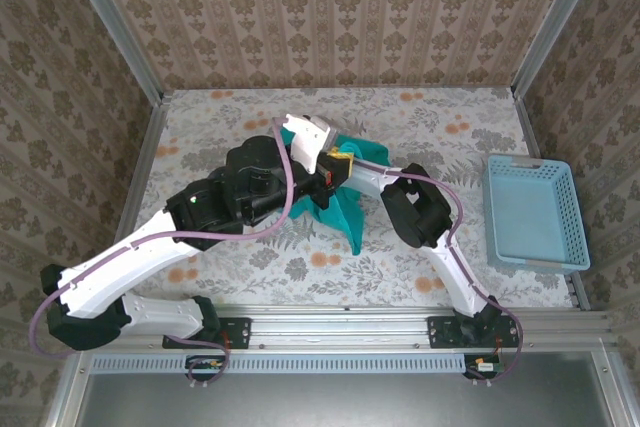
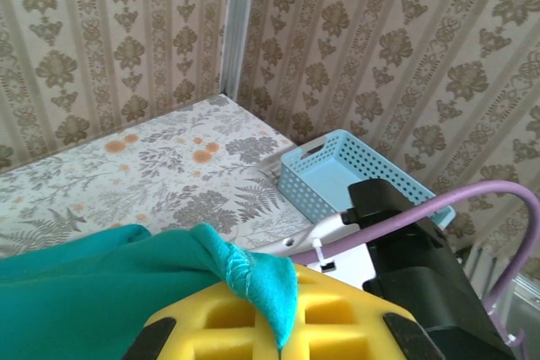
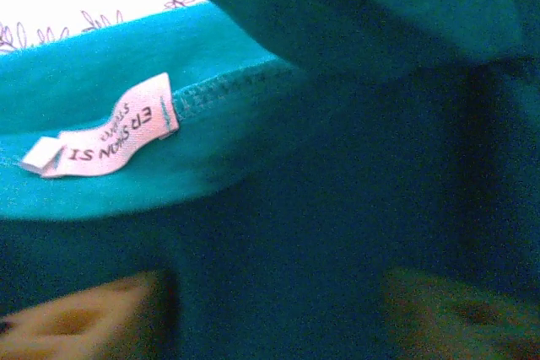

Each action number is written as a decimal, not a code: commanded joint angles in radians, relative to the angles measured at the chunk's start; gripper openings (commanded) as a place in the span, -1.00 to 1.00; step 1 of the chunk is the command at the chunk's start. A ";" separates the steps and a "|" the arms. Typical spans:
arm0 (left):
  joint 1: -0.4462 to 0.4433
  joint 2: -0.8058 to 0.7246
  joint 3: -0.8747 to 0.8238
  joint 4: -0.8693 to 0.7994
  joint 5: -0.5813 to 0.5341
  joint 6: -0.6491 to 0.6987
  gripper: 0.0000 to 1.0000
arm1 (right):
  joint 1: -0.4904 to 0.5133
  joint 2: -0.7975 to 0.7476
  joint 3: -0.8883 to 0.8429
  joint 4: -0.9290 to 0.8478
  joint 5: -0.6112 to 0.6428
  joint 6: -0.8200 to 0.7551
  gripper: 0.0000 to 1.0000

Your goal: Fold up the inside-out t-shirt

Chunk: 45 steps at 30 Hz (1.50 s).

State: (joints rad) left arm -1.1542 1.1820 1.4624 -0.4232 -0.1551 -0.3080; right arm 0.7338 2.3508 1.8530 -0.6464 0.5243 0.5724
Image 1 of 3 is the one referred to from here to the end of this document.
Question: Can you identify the teal t-shirt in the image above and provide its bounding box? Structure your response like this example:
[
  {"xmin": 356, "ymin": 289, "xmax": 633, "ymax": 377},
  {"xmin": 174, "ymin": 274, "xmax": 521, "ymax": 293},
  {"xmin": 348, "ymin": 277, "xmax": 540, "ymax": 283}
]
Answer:
[{"xmin": 278, "ymin": 125, "xmax": 392, "ymax": 257}]

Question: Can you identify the floral print tablecloth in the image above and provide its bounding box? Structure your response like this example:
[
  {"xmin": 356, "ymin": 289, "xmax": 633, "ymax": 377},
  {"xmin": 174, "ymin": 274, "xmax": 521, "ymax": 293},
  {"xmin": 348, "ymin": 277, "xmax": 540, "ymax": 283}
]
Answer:
[{"xmin": 134, "ymin": 87, "xmax": 574, "ymax": 308}]

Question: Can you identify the small left circuit board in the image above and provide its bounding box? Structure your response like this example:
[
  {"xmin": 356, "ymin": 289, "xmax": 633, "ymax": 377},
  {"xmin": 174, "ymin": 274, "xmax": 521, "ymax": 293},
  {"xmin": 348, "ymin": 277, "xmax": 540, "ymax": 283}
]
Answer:
[{"xmin": 185, "ymin": 354, "xmax": 226, "ymax": 382}]

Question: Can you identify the small circuit board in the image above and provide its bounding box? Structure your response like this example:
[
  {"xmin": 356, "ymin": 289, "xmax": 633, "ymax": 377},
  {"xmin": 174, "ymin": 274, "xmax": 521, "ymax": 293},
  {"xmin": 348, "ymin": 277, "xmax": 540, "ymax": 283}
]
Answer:
[
  {"xmin": 185, "ymin": 354, "xmax": 226, "ymax": 382},
  {"xmin": 462, "ymin": 354, "xmax": 504, "ymax": 381}
]

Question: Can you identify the light blue plastic basket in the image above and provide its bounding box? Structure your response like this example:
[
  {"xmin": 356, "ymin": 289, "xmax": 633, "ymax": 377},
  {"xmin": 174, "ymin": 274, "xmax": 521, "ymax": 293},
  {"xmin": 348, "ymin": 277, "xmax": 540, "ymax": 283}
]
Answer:
[{"xmin": 482, "ymin": 154, "xmax": 592, "ymax": 276}]

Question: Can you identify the grey metal panel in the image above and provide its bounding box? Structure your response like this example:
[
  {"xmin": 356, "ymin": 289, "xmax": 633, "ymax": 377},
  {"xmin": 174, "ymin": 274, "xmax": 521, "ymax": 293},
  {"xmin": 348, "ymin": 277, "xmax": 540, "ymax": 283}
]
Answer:
[{"xmin": 74, "ymin": 371, "xmax": 616, "ymax": 427}]

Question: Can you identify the small right circuit board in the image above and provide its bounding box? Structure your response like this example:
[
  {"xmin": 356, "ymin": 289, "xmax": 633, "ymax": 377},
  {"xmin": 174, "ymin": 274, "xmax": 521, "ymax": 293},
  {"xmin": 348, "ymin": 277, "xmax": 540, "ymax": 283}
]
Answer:
[{"xmin": 462, "ymin": 354, "xmax": 504, "ymax": 381}]

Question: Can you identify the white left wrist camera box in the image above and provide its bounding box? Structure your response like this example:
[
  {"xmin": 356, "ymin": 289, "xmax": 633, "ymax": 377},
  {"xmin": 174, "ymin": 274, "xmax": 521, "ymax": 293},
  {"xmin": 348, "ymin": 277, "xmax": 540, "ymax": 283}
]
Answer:
[{"xmin": 287, "ymin": 114, "xmax": 342, "ymax": 176}]

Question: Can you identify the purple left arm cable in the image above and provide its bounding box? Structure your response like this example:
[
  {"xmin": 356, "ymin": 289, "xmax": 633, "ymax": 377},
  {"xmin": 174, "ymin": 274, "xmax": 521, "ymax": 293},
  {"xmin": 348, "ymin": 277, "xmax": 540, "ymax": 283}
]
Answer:
[{"xmin": 27, "ymin": 115, "xmax": 304, "ymax": 391}]

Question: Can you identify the aluminium left side rail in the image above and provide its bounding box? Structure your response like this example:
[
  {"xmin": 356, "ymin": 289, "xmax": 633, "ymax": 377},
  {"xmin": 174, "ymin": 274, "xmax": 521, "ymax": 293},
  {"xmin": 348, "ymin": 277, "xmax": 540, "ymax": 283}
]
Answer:
[{"xmin": 113, "ymin": 96, "xmax": 171, "ymax": 248}]

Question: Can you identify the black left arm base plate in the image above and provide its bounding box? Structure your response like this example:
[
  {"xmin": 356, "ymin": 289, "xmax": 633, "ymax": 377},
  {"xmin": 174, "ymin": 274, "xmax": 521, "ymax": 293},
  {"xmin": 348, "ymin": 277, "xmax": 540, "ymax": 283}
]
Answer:
[{"xmin": 162, "ymin": 315, "xmax": 251, "ymax": 351}]

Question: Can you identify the aluminium mounting rail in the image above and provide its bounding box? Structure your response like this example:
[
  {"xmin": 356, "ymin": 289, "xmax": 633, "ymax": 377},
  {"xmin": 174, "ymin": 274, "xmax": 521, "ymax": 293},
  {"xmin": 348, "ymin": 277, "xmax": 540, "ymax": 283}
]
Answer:
[{"xmin": 74, "ymin": 304, "xmax": 616, "ymax": 351}]

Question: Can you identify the slotted grey cable duct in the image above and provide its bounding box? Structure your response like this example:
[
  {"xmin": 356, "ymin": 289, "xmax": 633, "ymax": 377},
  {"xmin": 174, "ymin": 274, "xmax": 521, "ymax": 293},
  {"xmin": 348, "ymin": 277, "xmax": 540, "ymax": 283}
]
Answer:
[{"xmin": 92, "ymin": 352, "xmax": 467, "ymax": 375}]

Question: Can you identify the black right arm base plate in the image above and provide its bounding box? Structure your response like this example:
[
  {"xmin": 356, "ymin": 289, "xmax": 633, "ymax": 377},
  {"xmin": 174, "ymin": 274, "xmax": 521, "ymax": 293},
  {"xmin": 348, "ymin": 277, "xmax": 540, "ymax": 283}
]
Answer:
[{"xmin": 427, "ymin": 315, "xmax": 521, "ymax": 351}]

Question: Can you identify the aluminium left frame post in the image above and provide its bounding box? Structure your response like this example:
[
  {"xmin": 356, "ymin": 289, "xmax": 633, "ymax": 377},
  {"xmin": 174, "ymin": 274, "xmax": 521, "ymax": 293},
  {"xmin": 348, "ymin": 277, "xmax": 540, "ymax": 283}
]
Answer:
[{"xmin": 57, "ymin": 0, "xmax": 166, "ymax": 106}]

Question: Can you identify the aluminium frame post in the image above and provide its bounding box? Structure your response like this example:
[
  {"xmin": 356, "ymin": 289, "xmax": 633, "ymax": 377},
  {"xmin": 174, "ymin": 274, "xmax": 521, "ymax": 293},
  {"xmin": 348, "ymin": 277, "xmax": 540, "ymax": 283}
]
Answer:
[
  {"xmin": 512, "ymin": 0, "xmax": 609, "ymax": 98},
  {"xmin": 57, "ymin": 0, "xmax": 166, "ymax": 106}
]

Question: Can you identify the aluminium right frame post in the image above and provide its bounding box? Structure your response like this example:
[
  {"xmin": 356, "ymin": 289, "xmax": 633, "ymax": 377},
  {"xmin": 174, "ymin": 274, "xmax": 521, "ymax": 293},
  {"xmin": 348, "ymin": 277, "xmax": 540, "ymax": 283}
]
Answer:
[{"xmin": 512, "ymin": 0, "xmax": 609, "ymax": 98}]

